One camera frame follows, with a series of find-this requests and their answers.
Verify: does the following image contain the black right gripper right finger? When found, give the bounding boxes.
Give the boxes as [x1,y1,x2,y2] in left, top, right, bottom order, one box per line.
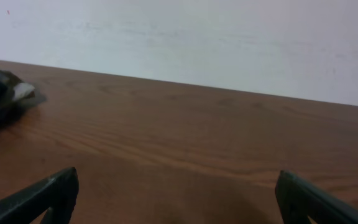
[275,170,358,224]

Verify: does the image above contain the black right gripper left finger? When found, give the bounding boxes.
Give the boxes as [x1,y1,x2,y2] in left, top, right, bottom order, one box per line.
[0,167,79,223]

